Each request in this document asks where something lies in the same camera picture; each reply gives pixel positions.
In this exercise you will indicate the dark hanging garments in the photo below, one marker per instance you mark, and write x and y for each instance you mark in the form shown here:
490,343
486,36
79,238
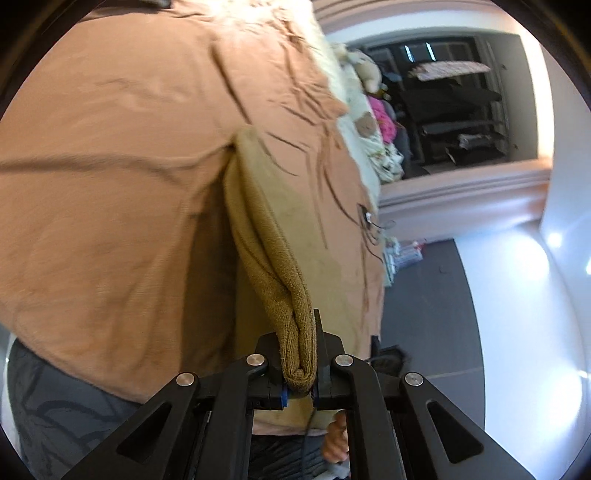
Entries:
461,138

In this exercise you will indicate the pink cloth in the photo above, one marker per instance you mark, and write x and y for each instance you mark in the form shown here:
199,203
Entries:
381,117

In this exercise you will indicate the white plush toy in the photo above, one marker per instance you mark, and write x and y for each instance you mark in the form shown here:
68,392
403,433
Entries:
367,71

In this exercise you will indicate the floral hanging garment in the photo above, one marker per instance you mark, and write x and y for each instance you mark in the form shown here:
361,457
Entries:
443,70

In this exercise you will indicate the black square frame device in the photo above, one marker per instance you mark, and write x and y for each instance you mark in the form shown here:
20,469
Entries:
367,216

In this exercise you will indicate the bear print quilt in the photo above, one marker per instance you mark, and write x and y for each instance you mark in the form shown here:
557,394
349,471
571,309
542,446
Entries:
364,138

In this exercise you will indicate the brown blanket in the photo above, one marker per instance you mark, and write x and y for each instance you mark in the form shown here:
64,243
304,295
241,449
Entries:
115,184

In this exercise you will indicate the black hanging coat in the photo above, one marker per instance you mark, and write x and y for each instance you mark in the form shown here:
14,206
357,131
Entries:
452,104

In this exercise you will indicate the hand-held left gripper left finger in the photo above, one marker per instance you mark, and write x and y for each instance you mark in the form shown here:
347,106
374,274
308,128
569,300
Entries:
270,369

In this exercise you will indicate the white drawer nightstand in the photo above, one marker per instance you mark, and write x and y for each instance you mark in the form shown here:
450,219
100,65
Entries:
391,267

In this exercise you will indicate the folded black clothes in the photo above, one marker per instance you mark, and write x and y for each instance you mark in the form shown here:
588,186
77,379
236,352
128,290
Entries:
392,360

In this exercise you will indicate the striped paper bag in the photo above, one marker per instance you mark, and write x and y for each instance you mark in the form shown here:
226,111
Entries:
408,251

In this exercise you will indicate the grey patterned pants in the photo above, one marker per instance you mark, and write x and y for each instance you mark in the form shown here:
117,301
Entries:
69,415

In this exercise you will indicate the mustard yellow printed t-shirt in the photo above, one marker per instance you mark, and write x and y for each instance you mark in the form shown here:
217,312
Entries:
277,258

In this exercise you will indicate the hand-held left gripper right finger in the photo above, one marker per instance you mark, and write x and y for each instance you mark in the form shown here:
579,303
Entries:
330,369

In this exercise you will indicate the pink curtain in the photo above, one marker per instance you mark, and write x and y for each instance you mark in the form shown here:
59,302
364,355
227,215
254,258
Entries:
415,23
461,194

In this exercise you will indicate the person's right hand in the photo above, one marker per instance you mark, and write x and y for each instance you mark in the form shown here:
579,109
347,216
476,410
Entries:
334,438

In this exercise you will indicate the cream bed sheet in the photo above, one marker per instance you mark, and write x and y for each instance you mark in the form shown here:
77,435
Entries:
332,64

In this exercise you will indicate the black and white cloth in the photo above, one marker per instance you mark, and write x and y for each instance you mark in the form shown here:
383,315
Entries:
388,161

